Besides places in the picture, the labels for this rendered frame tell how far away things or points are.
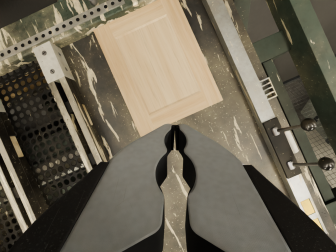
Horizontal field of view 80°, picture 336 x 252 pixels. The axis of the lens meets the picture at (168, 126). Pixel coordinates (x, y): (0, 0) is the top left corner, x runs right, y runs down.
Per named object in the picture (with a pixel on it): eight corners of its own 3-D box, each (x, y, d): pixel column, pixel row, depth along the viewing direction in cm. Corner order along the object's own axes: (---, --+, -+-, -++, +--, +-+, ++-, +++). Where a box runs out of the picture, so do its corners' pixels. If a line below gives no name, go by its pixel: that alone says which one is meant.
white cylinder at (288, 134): (295, 149, 71) (286, 129, 71) (301, 151, 68) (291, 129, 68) (287, 153, 71) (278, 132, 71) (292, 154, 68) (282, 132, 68)
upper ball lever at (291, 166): (287, 157, 68) (334, 154, 56) (292, 167, 68) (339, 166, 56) (281, 162, 66) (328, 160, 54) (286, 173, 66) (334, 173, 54)
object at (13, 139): (15, 135, 73) (8, 136, 70) (24, 156, 73) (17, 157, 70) (7, 139, 73) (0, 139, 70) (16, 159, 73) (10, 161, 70)
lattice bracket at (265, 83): (265, 78, 71) (269, 76, 68) (273, 97, 71) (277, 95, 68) (254, 83, 71) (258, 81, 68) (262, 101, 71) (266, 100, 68)
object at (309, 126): (273, 124, 68) (316, 114, 56) (277, 134, 68) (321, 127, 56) (266, 128, 66) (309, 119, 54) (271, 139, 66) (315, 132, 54)
